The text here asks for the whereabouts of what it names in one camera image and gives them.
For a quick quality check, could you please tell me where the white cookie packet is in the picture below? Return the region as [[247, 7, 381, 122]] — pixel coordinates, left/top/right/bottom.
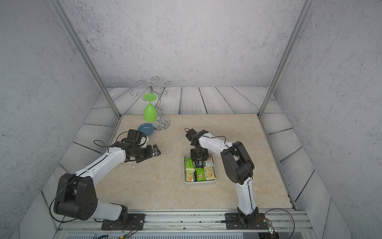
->
[[205, 157, 214, 167]]

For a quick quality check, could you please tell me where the beige cookie packet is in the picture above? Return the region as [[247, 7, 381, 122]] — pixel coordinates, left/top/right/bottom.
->
[[204, 167, 216, 181]]

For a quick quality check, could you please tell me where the white plastic storage box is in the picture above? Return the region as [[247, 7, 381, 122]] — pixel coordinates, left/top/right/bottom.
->
[[183, 153, 217, 186]]

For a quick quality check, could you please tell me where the black cookie packet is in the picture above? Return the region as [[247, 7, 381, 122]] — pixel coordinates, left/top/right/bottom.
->
[[194, 160, 206, 168]]

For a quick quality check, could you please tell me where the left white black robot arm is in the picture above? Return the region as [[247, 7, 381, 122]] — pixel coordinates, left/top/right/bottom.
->
[[49, 129, 161, 222]]

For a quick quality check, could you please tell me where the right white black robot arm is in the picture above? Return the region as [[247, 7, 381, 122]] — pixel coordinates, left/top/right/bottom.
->
[[185, 128, 259, 227]]

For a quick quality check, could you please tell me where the tall green cookie packet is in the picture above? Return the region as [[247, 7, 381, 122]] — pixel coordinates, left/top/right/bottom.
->
[[185, 158, 195, 170]]

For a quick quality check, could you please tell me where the green cookie packet front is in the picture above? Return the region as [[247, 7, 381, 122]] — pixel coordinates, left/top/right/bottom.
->
[[195, 168, 206, 182]]

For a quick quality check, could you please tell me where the yellow cookie packet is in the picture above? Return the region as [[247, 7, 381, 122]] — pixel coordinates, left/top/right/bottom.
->
[[185, 169, 196, 182]]

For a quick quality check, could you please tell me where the blue ceramic bowl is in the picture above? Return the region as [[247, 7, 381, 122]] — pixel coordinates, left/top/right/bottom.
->
[[138, 123, 155, 136]]

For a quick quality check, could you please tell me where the green plastic wine glass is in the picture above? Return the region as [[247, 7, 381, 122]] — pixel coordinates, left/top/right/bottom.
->
[[143, 93, 157, 122]]

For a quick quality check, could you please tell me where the silver wire glass rack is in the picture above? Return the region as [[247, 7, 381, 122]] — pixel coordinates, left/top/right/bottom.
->
[[130, 76, 171, 131]]

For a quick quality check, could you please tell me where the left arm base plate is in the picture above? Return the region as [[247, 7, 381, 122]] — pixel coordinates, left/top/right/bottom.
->
[[101, 213, 146, 231]]

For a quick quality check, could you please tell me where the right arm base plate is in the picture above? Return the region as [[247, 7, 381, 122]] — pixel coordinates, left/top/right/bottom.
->
[[220, 212, 269, 230]]

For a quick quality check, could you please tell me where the aluminium front rail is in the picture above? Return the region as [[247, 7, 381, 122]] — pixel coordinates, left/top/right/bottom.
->
[[54, 209, 316, 239]]

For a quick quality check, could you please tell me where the left aluminium frame post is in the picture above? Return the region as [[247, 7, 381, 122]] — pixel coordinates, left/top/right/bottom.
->
[[49, 0, 121, 119]]

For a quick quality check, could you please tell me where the aluminium frame post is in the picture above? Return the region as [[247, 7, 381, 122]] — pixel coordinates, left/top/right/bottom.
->
[[49, 0, 121, 119], [258, 0, 314, 119]]

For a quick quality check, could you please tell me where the right aluminium frame post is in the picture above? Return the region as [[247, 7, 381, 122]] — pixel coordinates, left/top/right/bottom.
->
[[258, 0, 314, 119]]

